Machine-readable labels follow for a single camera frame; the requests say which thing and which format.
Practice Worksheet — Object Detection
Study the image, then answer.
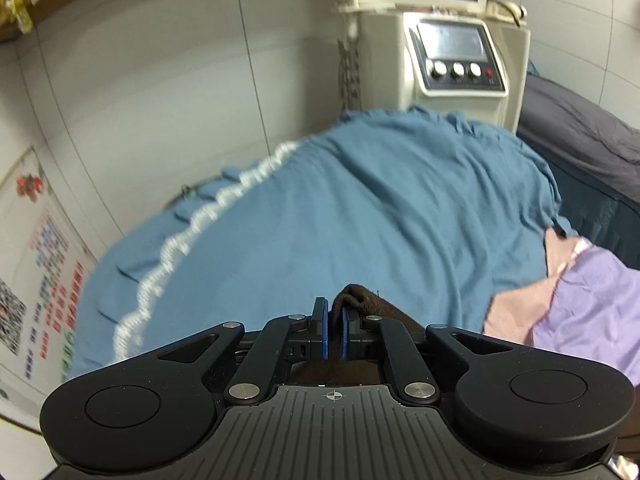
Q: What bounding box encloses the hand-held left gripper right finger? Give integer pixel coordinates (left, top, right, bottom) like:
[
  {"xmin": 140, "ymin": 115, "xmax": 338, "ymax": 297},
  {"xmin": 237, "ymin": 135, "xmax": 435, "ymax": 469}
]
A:
[{"xmin": 341, "ymin": 307, "xmax": 511, "ymax": 406}]

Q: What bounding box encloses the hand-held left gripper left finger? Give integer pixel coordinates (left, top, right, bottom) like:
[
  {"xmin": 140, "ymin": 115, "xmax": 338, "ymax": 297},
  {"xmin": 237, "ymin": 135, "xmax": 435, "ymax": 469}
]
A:
[{"xmin": 150, "ymin": 297, "xmax": 330, "ymax": 405}]

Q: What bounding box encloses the dark brown garment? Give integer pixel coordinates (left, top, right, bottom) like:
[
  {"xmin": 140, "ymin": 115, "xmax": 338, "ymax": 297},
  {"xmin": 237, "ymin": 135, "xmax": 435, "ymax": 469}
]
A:
[{"xmin": 290, "ymin": 284, "xmax": 426, "ymax": 386}]

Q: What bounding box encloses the blue bedcover with lace trim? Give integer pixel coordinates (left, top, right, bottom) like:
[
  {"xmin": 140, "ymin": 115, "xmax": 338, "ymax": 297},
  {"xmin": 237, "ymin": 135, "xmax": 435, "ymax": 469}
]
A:
[{"xmin": 62, "ymin": 105, "xmax": 581, "ymax": 383}]

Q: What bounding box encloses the purple floral bedsheet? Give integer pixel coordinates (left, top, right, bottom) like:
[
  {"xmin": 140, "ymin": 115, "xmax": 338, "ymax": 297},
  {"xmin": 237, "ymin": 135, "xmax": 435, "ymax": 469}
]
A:
[{"xmin": 482, "ymin": 227, "xmax": 640, "ymax": 386}]

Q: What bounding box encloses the white beauty machine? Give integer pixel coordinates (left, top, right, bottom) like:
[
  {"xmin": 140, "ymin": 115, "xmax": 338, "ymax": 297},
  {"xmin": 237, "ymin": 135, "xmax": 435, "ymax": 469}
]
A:
[{"xmin": 335, "ymin": 2, "xmax": 532, "ymax": 133}]

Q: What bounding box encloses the dark teal bedcover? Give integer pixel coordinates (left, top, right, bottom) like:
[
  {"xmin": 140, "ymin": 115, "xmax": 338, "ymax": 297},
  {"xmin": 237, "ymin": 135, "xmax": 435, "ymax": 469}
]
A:
[{"xmin": 545, "ymin": 160, "xmax": 640, "ymax": 271}]

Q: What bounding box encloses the grey bed sheet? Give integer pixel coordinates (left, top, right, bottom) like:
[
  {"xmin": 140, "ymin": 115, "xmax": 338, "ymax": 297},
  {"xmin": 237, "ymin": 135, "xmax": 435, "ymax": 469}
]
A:
[{"xmin": 515, "ymin": 72, "xmax": 640, "ymax": 206}]

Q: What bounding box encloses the white handpiece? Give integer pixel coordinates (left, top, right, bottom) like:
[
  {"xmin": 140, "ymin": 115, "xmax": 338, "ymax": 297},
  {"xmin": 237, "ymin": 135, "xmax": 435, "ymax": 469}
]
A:
[{"xmin": 487, "ymin": 0, "xmax": 528, "ymax": 23}]

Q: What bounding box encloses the yellow packet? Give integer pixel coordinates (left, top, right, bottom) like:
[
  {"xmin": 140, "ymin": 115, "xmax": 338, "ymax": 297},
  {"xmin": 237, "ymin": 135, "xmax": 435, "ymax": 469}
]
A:
[{"xmin": 0, "ymin": 0, "xmax": 33, "ymax": 33}]

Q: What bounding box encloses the black coiled cable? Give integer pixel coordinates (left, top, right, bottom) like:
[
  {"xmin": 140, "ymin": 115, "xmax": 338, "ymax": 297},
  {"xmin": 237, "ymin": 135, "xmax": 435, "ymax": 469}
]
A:
[{"xmin": 337, "ymin": 37, "xmax": 363, "ymax": 111}]

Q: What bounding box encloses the wall poster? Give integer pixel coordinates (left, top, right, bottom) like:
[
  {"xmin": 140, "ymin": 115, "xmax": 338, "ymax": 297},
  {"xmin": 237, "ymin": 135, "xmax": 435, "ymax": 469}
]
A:
[{"xmin": 0, "ymin": 146, "xmax": 98, "ymax": 401}]

